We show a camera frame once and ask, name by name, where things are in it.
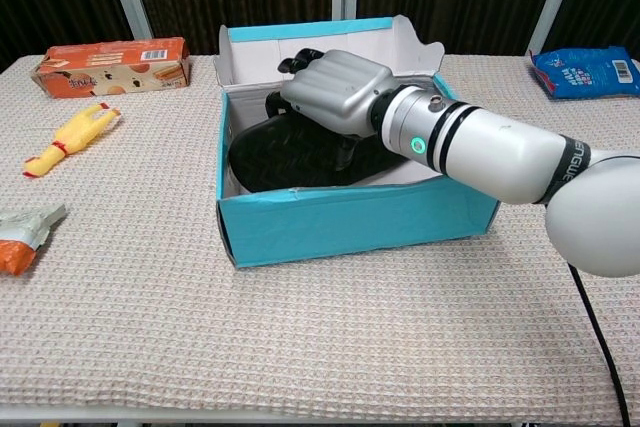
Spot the white and orange snack bag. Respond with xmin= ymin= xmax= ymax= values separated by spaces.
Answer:
xmin=0 ymin=203 xmax=68 ymax=277

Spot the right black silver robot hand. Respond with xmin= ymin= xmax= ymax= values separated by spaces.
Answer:
xmin=264 ymin=48 xmax=397 ymax=172

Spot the yellow rubber chicken toy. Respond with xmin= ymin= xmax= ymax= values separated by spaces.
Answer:
xmin=23 ymin=102 xmax=123 ymax=179

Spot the beige waffle-weave tablecloth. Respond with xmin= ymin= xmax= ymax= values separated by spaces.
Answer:
xmin=0 ymin=53 xmax=640 ymax=423

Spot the blue snack bag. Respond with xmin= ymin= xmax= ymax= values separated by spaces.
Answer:
xmin=529 ymin=45 xmax=640 ymax=100

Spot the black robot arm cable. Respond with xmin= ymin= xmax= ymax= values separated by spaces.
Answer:
xmin=567 ymin=262 xmax=630 ymax=427

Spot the orange biscuit box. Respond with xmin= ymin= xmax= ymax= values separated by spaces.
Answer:
xmin=30 ymin=36 xmax=191 ymax=100

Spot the black shoe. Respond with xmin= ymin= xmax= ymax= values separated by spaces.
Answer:
xmin=228 ymin=91 xmax=417 ymax=194

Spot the teal cardboard shoe box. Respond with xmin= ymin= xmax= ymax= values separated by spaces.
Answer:
xmin=213 ymin=15 xmax=502 ymax=269

